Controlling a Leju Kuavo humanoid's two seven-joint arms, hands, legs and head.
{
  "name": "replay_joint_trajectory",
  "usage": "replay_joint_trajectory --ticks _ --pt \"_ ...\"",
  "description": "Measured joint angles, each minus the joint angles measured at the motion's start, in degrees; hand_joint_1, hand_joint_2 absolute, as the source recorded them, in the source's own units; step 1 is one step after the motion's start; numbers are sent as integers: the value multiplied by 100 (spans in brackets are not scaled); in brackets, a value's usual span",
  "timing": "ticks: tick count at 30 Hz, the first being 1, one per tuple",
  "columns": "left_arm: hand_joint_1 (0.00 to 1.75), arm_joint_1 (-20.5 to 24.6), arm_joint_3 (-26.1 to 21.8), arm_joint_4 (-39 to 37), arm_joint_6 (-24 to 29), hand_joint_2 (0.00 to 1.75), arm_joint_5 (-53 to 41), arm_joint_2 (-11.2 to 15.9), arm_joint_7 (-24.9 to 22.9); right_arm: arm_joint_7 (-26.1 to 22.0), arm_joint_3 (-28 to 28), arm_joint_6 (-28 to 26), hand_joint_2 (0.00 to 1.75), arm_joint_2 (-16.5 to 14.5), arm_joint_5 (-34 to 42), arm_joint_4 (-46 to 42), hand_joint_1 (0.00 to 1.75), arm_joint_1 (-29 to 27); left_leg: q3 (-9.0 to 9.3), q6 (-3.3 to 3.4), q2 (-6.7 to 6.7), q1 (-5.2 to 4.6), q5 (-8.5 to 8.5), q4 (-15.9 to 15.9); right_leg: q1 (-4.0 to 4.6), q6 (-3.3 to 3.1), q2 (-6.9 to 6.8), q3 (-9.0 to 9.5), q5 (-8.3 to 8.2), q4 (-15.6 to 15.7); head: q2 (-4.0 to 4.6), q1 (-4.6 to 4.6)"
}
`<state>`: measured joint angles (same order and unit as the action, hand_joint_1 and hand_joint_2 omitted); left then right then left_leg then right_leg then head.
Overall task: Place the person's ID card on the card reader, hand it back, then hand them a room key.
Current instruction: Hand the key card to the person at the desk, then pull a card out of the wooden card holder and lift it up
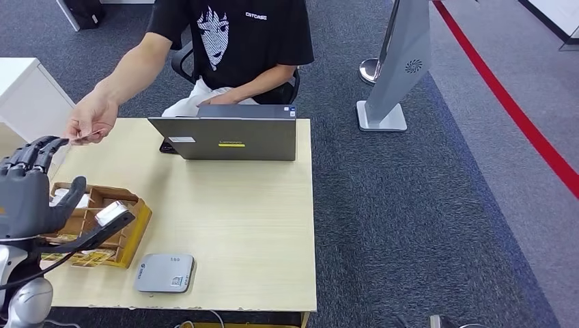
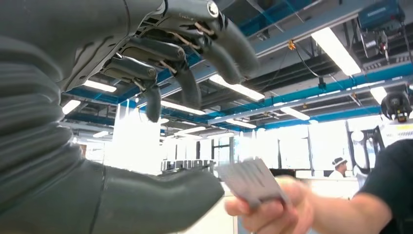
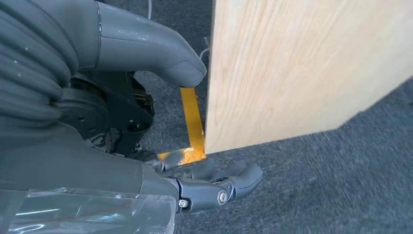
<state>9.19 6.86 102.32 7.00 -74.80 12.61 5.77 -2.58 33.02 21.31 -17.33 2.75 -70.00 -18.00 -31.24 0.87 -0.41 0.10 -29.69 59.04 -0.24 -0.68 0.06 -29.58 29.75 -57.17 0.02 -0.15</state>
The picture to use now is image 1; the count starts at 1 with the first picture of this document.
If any wooden card organizer box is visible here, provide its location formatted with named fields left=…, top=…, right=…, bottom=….
left=40, top=182, right=153, bottom=269

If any person's right hand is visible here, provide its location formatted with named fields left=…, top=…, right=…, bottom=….
left=63, top=88, right=119, bottom=146

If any black bag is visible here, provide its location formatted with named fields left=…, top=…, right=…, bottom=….
left=63, top=0, right=107, bottom=30

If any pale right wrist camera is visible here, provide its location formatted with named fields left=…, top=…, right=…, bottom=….
left=428, top=314, right=457, bottom=328

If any chrome stanchion post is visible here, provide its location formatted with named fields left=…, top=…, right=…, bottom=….
left=358, top=0, right=401, bottom=86

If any grey laptop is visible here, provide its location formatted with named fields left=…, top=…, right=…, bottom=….
left=147, top=104, right=298, bottom=161

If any red floor tape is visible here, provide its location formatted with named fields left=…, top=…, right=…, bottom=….
left=432, top=1, right=579, bottom=201

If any white cable under desk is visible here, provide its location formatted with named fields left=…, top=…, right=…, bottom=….
left=173, top=310, right=226, bottom=328

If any white platform with black edge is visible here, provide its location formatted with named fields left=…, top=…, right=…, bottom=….
left=518, top=0, right=579, bottom=45

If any grey card reader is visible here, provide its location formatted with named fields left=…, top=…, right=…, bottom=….
left=133, top=253, right=196, bottom=294

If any person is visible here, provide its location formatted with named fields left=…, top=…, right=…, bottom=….
left=63, top=0, right=315, bottom=146

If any white floor cable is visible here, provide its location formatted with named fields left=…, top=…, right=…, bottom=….
left=45, top=318, right=83, bottom=328

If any grey kiosk stand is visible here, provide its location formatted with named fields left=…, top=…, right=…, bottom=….
left=356, top=0, right=447, bottom=133

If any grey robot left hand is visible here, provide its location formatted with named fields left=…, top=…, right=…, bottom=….
left=0, top=135, right=87, bottom=241

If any white cabinet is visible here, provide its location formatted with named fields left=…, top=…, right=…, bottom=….
left=0, top=57, right=76, bottom=182

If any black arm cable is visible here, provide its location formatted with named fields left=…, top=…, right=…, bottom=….
left=0, top=251, right=76, bottom=290

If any person's left hand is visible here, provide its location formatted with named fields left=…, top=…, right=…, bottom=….
left=197, top=92, right=240, bottom=107

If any white panel leg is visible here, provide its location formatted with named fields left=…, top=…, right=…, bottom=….
left=55, top=0, right=81, bottom=33

